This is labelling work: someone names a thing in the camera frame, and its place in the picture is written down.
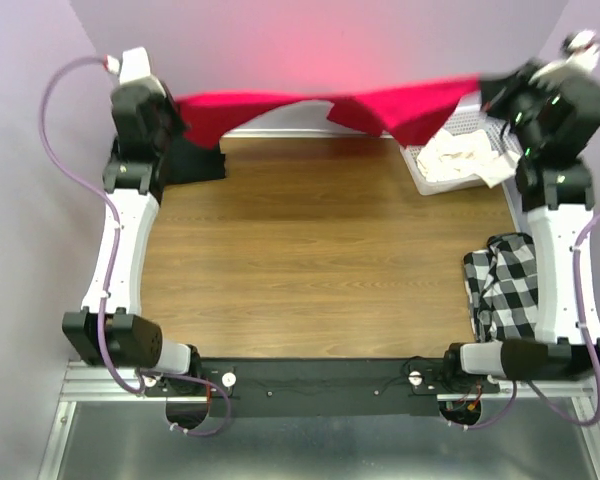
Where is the white plastic laundry basket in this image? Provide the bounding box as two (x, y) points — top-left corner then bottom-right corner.
(400, 104), (520, 196)

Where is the white crumpled t-shirt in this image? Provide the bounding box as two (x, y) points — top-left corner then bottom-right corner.
(416, 129), (520, 188)

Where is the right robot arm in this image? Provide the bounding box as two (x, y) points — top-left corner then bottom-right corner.
(439, 60), (600, 392)

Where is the pink red t-shirt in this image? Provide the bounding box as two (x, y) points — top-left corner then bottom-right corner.
(173, 73), (484, 150)

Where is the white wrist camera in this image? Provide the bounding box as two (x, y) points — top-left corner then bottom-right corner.
(529, 29), (600, 84)
(104, 47), (153, 85)

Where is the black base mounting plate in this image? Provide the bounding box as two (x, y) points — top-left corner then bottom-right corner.
(144, 357), (501, 420)

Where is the folded black t-shirt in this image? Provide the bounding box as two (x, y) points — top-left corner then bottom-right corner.
(110, 134), (227, 185)

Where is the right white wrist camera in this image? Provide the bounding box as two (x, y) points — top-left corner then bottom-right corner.
(529, 29), (600, 84)

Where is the white baseboard strip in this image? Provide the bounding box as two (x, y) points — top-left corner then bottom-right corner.
(223, 128), (376, 139)

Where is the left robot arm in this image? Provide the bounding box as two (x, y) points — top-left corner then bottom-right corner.
(62, 76), (202, 395)

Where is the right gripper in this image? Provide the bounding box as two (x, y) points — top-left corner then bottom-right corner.
(476, 58), (559, 152)

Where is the black white checkered cloth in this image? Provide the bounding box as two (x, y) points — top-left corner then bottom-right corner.
(463, 232), (538, 343)

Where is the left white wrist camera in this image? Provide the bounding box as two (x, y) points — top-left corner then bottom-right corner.
(104, 47), (153, 85)

